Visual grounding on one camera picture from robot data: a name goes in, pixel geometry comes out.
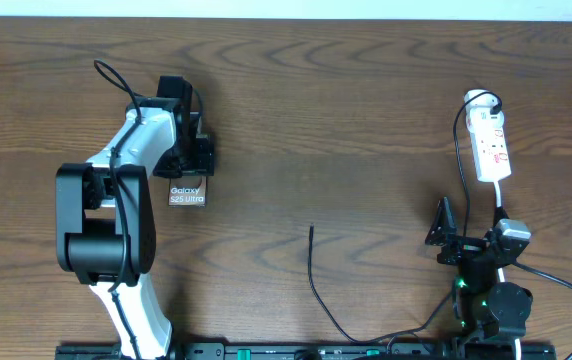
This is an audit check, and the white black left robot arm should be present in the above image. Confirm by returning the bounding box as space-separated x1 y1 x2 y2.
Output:
55 76 215 359

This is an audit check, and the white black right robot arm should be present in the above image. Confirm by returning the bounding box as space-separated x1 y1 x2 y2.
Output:
425 197 533 359

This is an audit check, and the white power strip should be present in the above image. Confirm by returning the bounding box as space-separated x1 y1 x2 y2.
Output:
464 89 511 183

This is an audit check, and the white power strip cord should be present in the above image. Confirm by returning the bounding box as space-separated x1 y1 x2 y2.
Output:
492 180 523 360

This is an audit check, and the black charger cable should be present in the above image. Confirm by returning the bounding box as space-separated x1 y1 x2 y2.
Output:
307 89 504 346

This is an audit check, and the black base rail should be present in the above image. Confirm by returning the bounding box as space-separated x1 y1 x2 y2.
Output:
54 342 557 360

